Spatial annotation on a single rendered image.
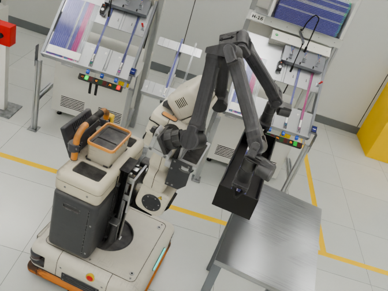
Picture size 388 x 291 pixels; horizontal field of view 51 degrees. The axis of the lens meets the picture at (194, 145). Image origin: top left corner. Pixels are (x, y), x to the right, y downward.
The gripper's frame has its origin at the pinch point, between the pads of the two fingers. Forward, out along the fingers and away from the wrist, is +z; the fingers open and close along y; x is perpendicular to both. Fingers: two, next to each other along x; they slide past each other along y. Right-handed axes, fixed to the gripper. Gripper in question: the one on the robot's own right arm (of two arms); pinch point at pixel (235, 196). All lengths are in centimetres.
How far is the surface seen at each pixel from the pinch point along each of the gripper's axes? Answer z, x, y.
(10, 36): 33, 205, 128
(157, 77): 104, 136, 308
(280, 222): 31, -27, 36
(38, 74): 52, 174, 121
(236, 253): 30.5, -10.0, 1.5
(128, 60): 24, 112, 143
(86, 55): 28, 142, 132
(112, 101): 73, 126, 160
